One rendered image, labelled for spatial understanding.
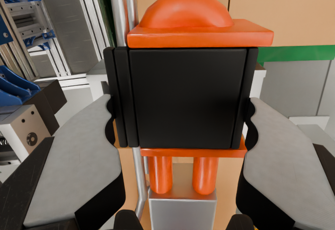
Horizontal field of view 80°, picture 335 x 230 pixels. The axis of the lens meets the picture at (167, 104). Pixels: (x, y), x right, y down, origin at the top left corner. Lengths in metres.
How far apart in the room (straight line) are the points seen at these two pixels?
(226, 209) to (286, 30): 0.67
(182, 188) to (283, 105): 1.59
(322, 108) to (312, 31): 1.04
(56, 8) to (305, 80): 1.63
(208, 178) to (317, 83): 1.63
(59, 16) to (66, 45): 0.15
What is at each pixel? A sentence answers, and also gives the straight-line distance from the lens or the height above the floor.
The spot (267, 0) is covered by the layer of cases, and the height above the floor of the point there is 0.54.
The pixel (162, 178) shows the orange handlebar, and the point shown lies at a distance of 0.18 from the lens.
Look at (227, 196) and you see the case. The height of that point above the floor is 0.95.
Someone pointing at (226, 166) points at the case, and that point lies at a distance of 0.59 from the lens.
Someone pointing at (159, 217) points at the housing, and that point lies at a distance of 0.22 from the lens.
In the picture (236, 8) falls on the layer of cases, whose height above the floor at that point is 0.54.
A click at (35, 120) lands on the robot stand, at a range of 0.62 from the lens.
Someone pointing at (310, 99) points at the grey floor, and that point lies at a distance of 1.82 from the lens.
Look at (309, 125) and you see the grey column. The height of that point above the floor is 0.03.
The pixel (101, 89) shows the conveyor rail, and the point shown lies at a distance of 0.89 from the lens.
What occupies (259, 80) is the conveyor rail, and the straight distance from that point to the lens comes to 0.88.
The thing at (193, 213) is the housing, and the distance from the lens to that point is 0.21.
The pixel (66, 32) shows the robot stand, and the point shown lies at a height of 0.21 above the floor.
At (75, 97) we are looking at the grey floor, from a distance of 1.70.
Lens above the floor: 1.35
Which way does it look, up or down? 60 degrees down
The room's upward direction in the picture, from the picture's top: 176 degrees counter-clockwise
